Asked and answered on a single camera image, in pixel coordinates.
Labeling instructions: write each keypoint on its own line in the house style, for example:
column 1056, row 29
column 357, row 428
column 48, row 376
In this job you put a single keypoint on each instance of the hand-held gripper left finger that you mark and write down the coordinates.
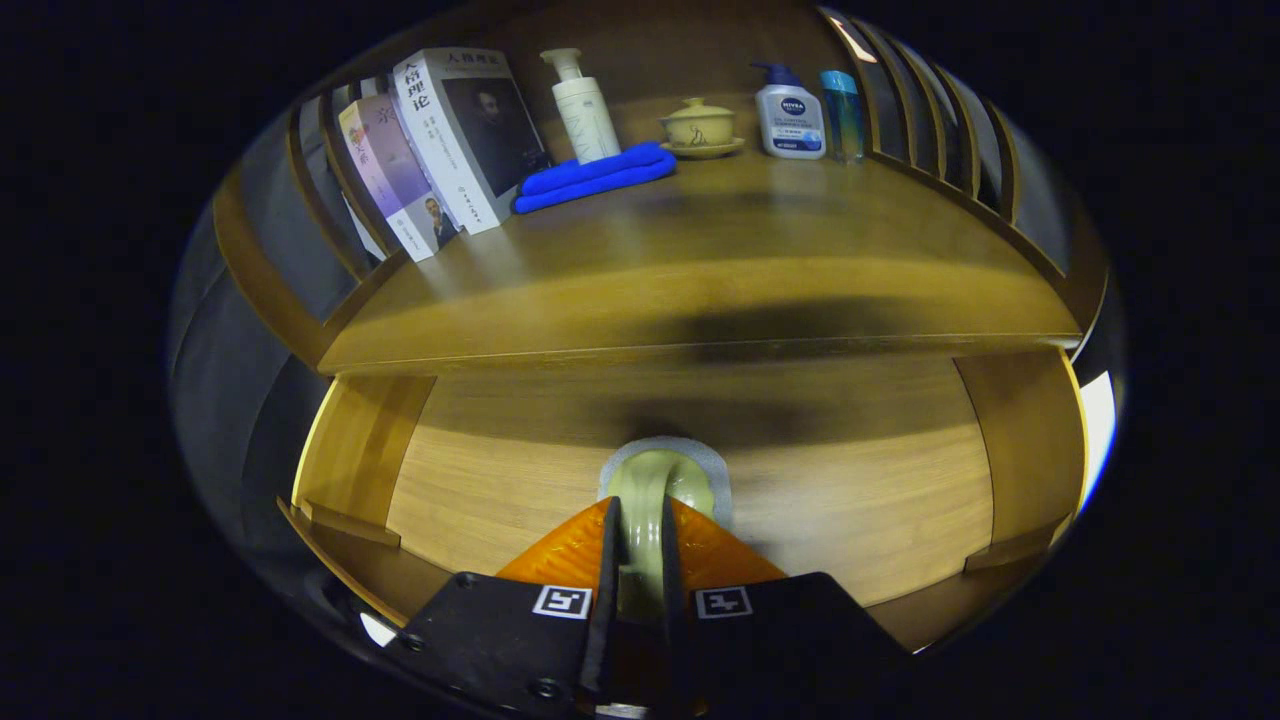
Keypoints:
column 607, row 620

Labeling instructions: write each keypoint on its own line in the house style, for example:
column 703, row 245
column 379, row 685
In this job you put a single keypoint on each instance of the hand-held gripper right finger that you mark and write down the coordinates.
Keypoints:
column 675, row 640

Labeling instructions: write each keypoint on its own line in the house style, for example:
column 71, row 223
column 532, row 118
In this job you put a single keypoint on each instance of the brown wooden drawer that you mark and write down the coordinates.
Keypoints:
column 850, row 480

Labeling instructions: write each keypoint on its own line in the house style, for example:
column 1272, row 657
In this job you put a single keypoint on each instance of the brown wooden countertop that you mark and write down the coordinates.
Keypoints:
column 760, row 230

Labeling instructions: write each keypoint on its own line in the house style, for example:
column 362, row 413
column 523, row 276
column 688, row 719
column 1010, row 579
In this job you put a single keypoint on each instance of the blue folded cloth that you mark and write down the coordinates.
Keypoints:
column 590, row 178

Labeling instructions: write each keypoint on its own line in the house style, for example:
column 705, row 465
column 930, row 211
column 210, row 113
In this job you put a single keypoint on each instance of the purple book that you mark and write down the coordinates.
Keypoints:
column 395, row 170

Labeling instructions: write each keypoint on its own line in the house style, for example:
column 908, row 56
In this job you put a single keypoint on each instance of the thick white book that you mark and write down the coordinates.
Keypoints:
column 440, row 150

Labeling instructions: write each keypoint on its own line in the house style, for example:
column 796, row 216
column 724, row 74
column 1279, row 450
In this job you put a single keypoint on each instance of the white pump bottle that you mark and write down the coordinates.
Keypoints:
column 590, row 120

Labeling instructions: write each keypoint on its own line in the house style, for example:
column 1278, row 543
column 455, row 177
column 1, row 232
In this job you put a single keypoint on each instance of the yellow lidded teacup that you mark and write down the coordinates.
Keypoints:
column 700, row 128

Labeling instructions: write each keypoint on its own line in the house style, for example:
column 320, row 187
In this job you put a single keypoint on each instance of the white blue-capped cleanser bottle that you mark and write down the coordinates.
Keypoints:
column 790, row 120

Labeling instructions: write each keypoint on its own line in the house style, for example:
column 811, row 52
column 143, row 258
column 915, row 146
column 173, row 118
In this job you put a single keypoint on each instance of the teal bottle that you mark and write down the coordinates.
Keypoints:
column 843, row 120

